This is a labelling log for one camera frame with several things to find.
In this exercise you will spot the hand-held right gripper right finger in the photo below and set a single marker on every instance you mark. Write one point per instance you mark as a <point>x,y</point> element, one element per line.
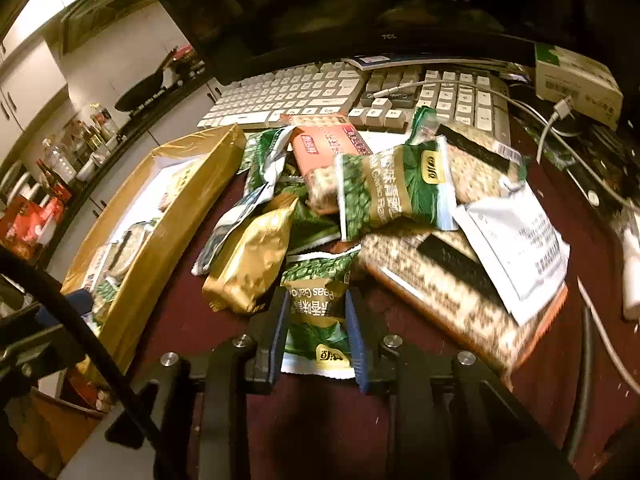
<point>357,342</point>

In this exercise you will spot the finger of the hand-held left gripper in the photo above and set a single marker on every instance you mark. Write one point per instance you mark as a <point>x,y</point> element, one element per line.
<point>77,302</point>

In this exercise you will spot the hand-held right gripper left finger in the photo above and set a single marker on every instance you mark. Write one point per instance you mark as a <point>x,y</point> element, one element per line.
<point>278,332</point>

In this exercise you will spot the green pea snack packet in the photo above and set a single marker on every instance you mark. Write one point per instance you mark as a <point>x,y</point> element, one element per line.
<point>257,155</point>
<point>312,225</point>
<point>395,195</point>
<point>312,305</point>

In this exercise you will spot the gold cardboard box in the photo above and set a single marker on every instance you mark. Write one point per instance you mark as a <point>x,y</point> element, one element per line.
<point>165,240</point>

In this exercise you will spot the orange soda cracker packet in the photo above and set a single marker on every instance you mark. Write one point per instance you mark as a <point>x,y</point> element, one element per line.
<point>325,150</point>
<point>440,290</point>

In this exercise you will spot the gold foil snack packet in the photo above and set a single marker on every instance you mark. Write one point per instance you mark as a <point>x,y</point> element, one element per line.
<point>250,260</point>

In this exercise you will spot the red bag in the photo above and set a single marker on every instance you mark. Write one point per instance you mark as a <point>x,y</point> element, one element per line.
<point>22,222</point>

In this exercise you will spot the silver foil snack packet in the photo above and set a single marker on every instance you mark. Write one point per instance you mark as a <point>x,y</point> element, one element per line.
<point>225,232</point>

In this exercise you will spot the row of bottles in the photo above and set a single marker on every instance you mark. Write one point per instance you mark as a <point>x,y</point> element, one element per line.
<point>55,160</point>

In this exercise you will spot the white foil packet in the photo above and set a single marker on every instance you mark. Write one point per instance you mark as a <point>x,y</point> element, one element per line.
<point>520,250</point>

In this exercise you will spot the seaweed cracker packet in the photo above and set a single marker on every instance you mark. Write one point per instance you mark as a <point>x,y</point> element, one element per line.
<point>475,170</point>

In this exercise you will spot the black frying pan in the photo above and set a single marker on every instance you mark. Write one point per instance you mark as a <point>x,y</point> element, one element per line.
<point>140,92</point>

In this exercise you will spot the white computer keyboard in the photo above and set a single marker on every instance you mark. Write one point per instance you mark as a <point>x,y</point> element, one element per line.
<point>300,90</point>

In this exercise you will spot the blue and white booklet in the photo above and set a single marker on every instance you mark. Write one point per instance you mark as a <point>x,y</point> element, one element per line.
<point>385,61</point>

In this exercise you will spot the white charger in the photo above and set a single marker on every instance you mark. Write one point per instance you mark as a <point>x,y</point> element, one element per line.
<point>631,270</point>

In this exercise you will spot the range hood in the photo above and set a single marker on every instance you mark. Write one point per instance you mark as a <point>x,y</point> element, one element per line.
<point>100,10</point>

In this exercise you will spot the black computer monitor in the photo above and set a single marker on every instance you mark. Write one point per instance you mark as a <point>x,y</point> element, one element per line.
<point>350,0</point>

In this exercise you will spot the white and green carton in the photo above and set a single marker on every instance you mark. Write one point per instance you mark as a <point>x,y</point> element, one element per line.
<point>575,75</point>

